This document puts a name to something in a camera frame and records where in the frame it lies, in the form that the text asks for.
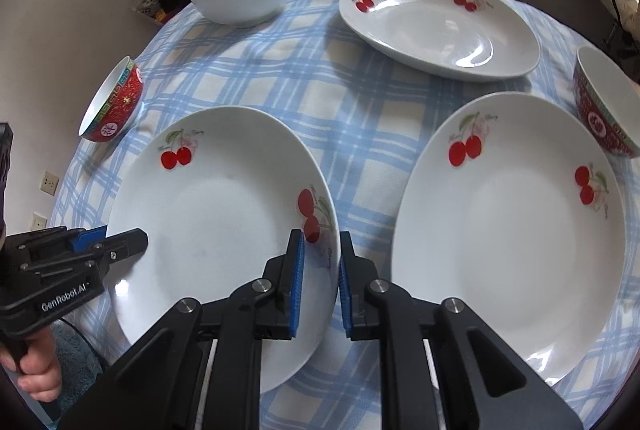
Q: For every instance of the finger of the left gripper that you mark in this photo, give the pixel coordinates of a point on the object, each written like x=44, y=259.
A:
x=87, y=238
x=122, y=247

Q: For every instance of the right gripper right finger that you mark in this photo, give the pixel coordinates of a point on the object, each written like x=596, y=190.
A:
x=441, y=365

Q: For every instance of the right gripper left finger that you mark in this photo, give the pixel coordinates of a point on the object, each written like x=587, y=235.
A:
x=199, y=365

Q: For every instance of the cherry plate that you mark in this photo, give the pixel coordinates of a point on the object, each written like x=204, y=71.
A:
x=218, y=193
x=468, y=40
x=514, y=208

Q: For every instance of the red patterned bowl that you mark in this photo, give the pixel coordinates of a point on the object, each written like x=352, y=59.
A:
x=607, y=102
x=115, y=104

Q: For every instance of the cherry plate back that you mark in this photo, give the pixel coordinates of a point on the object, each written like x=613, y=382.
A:
x=468, y=40

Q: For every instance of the person's left hand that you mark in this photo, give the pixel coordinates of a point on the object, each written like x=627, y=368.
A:
x=41, y=375

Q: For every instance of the blue plaid tablecloth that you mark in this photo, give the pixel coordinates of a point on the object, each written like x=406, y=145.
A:
x=366, y=119

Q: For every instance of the white wall socket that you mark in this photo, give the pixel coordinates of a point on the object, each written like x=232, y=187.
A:
x=49, y=183
x=39, y=222

